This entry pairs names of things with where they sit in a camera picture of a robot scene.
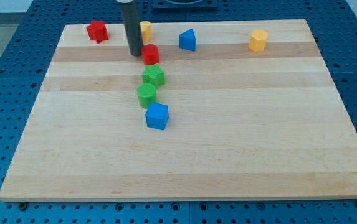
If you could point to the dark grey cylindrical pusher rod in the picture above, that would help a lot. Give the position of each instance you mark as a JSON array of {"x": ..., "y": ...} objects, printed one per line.
[{"x": 131, "y": 22}]

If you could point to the yellow heart block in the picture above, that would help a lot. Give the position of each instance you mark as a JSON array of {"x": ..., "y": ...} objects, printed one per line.
[{"x": 146, "y": 31}]

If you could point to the red star block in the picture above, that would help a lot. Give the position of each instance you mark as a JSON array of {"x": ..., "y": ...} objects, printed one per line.
[{"x": 97, "y": 31}]

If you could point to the blue triangle block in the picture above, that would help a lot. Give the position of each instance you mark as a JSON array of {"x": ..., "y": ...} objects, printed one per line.
[{"x": 187, "y": 40}]

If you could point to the green star block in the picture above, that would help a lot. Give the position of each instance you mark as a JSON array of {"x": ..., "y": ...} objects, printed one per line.
[{"x": 153, "y": 74}]

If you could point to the red cylinder block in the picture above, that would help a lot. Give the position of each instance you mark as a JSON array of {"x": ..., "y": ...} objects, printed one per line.
[{"x": 150, "y": 54}]

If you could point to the green cylinder block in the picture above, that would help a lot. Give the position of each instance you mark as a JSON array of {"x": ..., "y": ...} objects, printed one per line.
[{"x": 146, "y": 94}]

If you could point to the blue cube block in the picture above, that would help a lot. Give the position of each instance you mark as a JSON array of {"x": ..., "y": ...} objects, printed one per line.
[{"x": 157, "y": 116}]

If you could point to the yellow hexagon block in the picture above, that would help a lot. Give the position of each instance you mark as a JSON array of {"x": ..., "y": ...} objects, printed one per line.
[{"x": 258, "y": 40}]

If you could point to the light wooden board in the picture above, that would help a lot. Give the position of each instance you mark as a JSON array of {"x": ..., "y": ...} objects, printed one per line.
[{"x": 242, "y": 125}]

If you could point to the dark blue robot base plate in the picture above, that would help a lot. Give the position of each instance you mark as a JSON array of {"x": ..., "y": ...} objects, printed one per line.
[{"x": 162, "y": 5}]

